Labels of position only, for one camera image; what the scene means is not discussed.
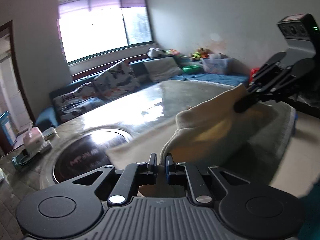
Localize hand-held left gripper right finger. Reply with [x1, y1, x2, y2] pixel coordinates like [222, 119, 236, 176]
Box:
[165, 154, 250, 203]

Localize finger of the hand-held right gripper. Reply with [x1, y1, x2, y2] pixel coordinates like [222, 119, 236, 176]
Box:
[234, 66, 297, 113]
[247, 52, 287, 90]

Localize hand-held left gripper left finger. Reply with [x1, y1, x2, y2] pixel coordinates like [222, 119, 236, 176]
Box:
[72, 152, 158, 204]

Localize cream garment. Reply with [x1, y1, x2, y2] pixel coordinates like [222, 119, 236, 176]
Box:
[105, 83, 280, 198]

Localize red plastic stool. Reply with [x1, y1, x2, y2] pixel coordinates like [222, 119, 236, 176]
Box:
[250, 67, 262, 80]

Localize blue sofa blanket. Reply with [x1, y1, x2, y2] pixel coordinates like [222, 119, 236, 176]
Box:
[172, 72, 250, 87]

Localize clear plastic storage box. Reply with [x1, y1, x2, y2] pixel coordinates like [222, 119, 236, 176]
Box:
[201, 54, 234, 75]

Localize green plastic bowl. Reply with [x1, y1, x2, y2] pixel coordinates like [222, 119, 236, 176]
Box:
[182, 65, 200, 74]

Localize brown and green plush toys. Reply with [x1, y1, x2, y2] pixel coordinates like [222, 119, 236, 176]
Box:
[191, 48, 209, 58]

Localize round black built-in hotplate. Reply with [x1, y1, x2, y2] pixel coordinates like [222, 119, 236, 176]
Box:
[51, 127, 132, 184]

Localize large butterfly print pillow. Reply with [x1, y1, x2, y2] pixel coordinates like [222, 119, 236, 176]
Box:
[93, 59, 140, 100]

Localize grey pillow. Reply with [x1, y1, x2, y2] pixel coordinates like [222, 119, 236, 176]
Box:
[143, 56, 184, 83]

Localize blue corner sofa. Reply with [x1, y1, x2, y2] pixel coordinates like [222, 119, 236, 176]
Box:
[35, 55, 250, 130]

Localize small butterfly print pillow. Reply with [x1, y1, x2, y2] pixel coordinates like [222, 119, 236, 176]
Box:
[52, 82, 105, 123]

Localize panda plush toy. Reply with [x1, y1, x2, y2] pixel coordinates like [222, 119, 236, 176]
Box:
[147, 47, 163, 58]

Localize small grey box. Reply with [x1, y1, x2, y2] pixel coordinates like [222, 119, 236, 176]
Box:
[42, 127, 57, 140]

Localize pink tissue pack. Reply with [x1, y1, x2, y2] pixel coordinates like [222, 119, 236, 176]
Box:
[23, 127, 48, 153]

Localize teal comb holder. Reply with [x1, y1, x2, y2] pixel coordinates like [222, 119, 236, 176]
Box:
[12, 145, 52, 172]

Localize window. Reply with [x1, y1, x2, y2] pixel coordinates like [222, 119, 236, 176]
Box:
[57, 0, 153, 64]

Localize light blue cabinet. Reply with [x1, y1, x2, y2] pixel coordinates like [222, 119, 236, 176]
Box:
[0, 111, 17, 147]

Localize dark wooden door frame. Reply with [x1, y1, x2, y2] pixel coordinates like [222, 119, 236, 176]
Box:
[0, 20, 37, 124]

